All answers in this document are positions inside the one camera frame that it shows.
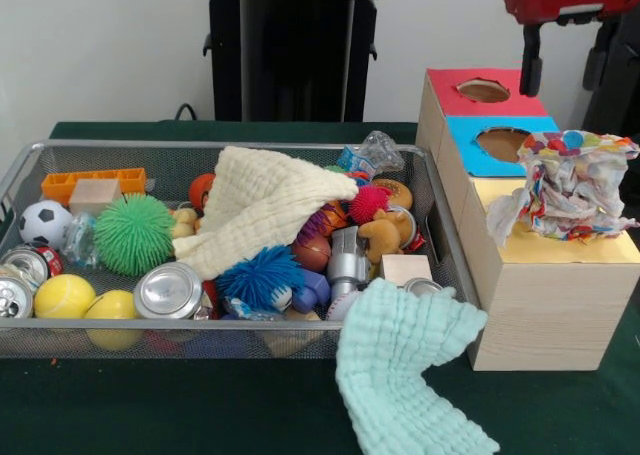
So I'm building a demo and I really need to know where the wooden box with three holes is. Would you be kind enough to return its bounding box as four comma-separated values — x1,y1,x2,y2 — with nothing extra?
414,67,640,372

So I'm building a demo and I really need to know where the cream muslin cloth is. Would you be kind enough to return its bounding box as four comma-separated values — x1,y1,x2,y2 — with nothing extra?
172,145,361,281

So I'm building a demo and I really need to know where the light wooden block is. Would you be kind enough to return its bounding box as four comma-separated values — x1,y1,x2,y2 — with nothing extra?
68,178,124,215

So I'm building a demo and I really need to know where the blue spiky rubber ball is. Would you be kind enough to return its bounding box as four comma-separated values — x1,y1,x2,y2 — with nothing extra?
215,246,306,312

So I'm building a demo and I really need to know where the small black and white soccer ball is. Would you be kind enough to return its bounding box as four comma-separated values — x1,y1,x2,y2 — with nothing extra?
18,199,75,250

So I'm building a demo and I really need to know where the mint green muslin cloth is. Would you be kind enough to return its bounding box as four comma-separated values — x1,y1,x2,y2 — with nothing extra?
334,277,500,455

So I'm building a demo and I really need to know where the yellow tennis ball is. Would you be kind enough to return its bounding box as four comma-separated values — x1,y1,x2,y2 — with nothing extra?
33,273,96,320

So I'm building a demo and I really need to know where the green spiky rubber ball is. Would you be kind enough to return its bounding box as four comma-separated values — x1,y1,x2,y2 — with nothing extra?
93,192,176,276

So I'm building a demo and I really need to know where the silver wire mesh bin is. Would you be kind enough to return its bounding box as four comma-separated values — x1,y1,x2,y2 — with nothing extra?
0,139,484,361

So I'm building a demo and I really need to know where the silver drink can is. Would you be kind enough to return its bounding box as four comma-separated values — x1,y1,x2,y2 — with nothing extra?
133,261,204,320
0,276,35,320

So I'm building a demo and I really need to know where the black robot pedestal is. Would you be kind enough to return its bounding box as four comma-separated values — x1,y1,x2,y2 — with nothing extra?
192,0,404,124

